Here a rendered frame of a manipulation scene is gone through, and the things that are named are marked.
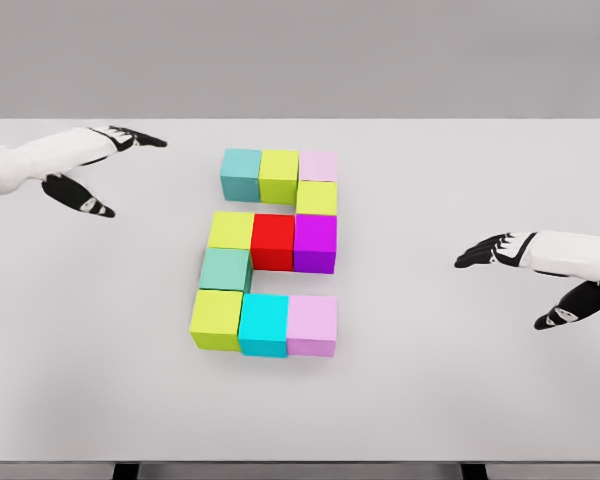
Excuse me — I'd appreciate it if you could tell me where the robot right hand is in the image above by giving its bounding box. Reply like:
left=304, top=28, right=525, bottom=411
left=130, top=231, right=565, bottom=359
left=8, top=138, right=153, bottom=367
left=453, top=230, right=600, bottom=331

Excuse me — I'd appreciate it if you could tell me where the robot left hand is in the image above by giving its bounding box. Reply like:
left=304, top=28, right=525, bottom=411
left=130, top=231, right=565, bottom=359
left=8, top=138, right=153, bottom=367
left=30, top=125, right=169, bottom=219

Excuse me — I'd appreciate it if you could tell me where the teal cube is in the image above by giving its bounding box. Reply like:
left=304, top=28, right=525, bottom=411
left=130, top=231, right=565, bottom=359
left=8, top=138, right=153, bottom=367
left=198, top=246, right=254, bottom=293
left=219, top=148, right=263, bottom=204

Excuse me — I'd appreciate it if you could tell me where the yellow-green cube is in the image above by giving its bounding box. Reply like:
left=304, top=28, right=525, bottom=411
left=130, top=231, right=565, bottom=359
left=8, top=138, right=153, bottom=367
left=258, top=149, right=300, bottom=205
left=207, top=210, right=256, bottom=251
left=188, top=289, right=244, bottom=352
left=295, top=180, right=339, bottom=217

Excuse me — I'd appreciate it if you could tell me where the red cube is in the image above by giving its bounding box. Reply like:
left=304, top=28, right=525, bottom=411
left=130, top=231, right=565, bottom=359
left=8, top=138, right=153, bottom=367
left=250, top=213, right=296, bottom=272

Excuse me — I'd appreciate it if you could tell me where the purple cube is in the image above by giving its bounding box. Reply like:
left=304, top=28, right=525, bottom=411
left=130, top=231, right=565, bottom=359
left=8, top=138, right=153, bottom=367
left=292, top=213, right=338, bottom=275

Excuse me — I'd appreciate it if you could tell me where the pale pink cube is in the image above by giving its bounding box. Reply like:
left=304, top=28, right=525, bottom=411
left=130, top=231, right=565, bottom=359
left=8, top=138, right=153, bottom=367
left=285, top=294, right=339, bottom=359
left=298, top=150, right=339, bottom=183

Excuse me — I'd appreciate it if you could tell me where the cyan cube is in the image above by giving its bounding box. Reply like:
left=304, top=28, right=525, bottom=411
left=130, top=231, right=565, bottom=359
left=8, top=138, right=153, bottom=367
left=237, top=293, right=290, bottom=359

